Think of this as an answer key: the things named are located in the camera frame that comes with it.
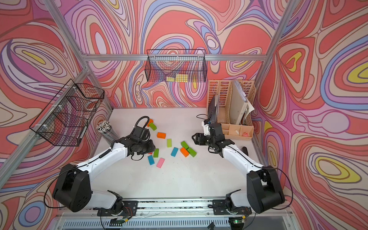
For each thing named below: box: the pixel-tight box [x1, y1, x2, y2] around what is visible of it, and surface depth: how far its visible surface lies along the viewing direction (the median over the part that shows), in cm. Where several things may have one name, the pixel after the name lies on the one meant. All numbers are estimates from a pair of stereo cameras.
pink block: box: [156, 157, 165, 169], surface depth 91 cm
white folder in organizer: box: [229, 80, 255, 126], surface depth 93 cm
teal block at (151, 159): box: [147, 154, 155, 166], surface depth 92 cm
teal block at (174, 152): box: [170, 147, 179, 158], surface depth 96 cm
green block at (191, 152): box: [187, 147, 197, 158], surface depth 95 cm
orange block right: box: [180, 147, 190, 158], surface depth 95 cm
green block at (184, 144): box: [180, 140, 190, 150], surface depth 98 cm
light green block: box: [166, 138, 173, 149], surface depth 101 cm
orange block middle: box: [156, 132, 167, 139], surface depth 103 cm
